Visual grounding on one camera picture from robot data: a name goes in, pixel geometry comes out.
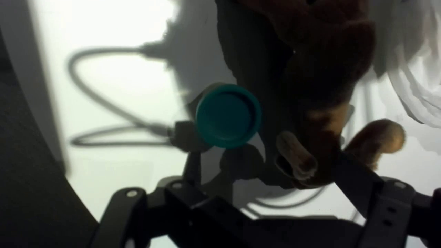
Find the brown plush toy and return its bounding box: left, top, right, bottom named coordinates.
left=216, top=0, right=409, bottom=190

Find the teal lid dough tub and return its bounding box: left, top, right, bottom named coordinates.
left=195, top=81, right=265, bottom=150

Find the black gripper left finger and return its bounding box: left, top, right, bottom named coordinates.
left=89, top=148, right=260, bottom=248

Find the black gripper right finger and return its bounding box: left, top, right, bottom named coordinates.
left=335, top=150, right=441, bottom=248

